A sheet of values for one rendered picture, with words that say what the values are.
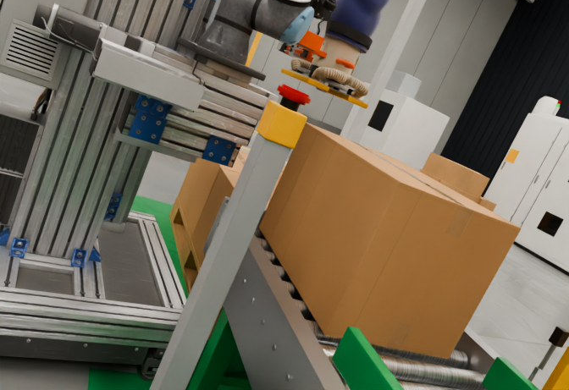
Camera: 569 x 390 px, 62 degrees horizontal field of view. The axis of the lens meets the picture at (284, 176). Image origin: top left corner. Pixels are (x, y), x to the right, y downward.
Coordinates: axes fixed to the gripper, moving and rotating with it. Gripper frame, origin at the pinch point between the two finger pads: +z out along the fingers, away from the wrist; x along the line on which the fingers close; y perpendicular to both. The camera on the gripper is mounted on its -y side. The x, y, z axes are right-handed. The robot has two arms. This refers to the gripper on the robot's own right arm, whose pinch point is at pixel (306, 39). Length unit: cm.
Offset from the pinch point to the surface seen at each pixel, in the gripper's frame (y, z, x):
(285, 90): -70, 18, 26
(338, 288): -70, 55, -6
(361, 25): 18.9, -15.9, -25.6
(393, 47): 296, -62, -202
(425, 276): -73, 45, -25
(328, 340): -71, 68, -9
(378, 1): 19.3, -27.2, -28.5
